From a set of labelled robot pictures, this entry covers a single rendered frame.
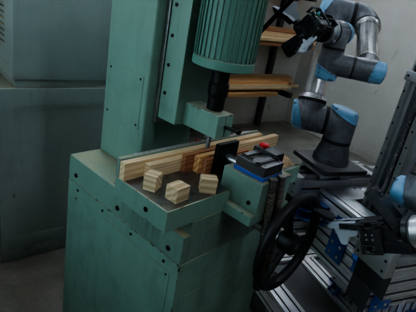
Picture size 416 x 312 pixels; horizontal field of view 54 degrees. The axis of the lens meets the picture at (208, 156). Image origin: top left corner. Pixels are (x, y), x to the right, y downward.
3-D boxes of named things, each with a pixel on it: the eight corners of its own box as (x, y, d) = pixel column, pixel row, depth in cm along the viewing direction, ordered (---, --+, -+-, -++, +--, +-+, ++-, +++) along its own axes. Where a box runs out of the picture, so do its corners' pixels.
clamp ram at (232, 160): (229, 182, 114) (235, 153, 110) (210, 171, 118) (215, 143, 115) (249, 176, 120) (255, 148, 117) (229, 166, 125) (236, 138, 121)
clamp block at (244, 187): (254, 216, 106) (262, 186, 102) (216, 194, 114) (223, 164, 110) (285, 202, 116) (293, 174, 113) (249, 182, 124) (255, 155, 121)
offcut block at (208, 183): (199, 193, 106) (202, 178, 104) (197, 187, 109) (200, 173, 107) (215, 194, 107) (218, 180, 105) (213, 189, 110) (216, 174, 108)
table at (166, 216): (190, 255, 91) (194, 233, 88) (112, 195, 109) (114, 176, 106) (320, 192, 134) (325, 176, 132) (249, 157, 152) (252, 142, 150)
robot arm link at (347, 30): (351, 49, 136) (359, 23, 133) (336, 48, 128) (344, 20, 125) (330, 44, 141) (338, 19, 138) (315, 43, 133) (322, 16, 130)
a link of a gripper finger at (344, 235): (325, 245, 107) (358, 246, 101) (321, 223, 107) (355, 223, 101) (330, 242, 109) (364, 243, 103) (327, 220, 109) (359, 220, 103)
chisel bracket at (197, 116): (213, 144, 116) (218, 116, 113) (181, 128, 125) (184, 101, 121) (229, 141, 122) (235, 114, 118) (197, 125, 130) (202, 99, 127)
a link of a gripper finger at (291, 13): (284, -11, 113) (307, 8, 117) (269, 4, 117) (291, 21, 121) (285, -5, 111) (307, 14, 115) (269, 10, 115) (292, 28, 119)
